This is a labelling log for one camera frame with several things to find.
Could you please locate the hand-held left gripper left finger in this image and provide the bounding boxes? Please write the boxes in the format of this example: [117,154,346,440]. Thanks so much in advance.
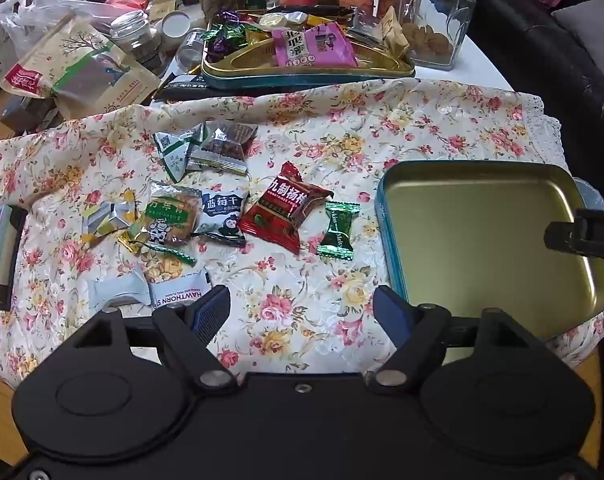
[69,285,239,394]

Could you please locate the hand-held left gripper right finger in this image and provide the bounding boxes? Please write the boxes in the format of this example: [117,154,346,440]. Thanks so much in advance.
[366,285,535,395]

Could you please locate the green foil candy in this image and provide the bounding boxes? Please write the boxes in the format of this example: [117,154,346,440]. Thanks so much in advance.
[316,201,361,261]

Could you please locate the grey white snack packet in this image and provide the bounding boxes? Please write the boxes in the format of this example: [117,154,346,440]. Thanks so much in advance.
[88,266,151,312]

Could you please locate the silver yellow candy wrapper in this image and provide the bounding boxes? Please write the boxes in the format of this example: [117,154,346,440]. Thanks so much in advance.
[81,199,135,243]

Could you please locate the clear packet of brown dates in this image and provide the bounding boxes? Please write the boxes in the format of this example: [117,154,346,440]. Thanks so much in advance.
[188,121,259,176]

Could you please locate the white snack packet black print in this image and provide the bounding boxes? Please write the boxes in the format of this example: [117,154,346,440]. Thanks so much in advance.
[148,267,213,312]

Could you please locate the white blue snack packet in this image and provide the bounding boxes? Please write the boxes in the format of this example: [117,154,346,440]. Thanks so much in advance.
[194,187,250,247]

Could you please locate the cookie packet with green label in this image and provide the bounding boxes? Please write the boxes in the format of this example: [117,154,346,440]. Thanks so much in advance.
[142,180,203,267]

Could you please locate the gold foil candy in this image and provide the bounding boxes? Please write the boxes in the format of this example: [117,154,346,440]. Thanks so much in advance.
[116,227,150,257]

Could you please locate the red snack packet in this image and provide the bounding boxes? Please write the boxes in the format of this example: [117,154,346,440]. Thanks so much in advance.
[238,161,335,256]

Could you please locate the green white triangular packet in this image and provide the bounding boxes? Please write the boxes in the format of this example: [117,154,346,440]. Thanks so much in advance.
[153,125,206,184]

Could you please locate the black sofa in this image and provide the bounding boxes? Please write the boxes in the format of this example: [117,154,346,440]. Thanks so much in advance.
[456,0,604,201]

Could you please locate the floral tablecloth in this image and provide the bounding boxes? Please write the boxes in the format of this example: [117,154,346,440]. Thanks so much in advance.
[0,77,604,391]

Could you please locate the grey pillow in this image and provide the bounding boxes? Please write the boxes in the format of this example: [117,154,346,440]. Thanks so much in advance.
[550,0,604,80]

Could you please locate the teal gold tin snack tray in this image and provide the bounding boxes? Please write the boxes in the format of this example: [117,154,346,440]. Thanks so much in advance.
[200,4,417,92]

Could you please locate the lying glass jar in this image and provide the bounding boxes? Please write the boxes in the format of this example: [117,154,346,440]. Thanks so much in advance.
[176,29,209,70]

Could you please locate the large glass cookie jar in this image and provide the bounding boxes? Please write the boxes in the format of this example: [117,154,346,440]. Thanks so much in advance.
[399,0,478,72]

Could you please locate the large beige snack bag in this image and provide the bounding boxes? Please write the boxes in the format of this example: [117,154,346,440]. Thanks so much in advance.
[1,14,160,122]

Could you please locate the pile of foil candies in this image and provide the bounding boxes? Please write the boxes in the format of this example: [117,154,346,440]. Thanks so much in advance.
[201,9,273,63]

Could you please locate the pink snack packet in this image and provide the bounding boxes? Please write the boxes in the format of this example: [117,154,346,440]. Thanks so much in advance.
[271,21,360,69]

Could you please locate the beige snack packet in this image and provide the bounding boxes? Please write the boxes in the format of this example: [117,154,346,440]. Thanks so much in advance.
[378,7,411,58]

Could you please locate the white round lid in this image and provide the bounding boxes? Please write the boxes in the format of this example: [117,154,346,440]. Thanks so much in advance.
[160,11,193,52]

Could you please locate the small glass jar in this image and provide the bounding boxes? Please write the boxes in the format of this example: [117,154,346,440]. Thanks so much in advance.
[108,10,163,71]

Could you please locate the clear plastic bag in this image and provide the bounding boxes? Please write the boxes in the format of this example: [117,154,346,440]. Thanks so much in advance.
[0,0,115,63]

